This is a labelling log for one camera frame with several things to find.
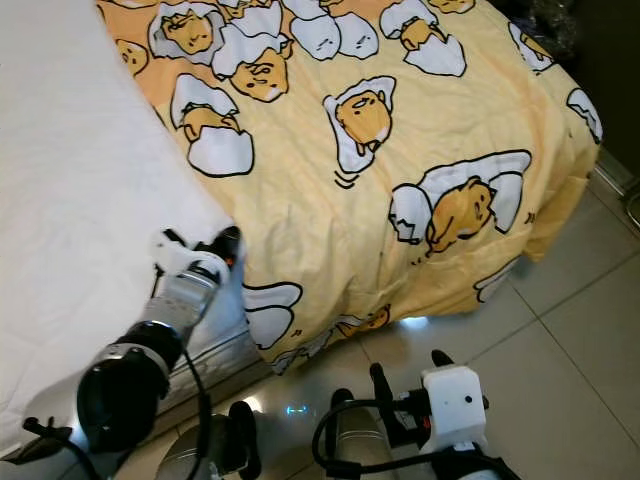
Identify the black silver robot right leg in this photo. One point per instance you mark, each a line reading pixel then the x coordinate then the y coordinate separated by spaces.
pixel 350 440

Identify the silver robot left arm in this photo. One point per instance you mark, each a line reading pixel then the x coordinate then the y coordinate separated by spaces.
pixel 190 295

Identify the black silver robot left leg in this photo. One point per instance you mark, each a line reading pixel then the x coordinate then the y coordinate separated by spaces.
pixel 242 440

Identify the black silver robot leg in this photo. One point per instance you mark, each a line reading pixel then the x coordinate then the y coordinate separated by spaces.
pixel 242 440
pixel 350 440

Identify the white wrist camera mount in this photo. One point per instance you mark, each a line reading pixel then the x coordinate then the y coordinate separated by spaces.
pixel 172 255
pixel 455 400

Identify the yellow cartoon print blanket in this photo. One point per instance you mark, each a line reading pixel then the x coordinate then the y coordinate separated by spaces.
pixel 450 120

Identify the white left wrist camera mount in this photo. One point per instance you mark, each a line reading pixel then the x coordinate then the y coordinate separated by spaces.
pixel 172 255

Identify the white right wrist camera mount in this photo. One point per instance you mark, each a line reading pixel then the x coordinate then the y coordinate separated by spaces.
pixel 455 400

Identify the white quilted mattress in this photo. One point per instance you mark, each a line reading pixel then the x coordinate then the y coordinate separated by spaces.
pixel 80 180

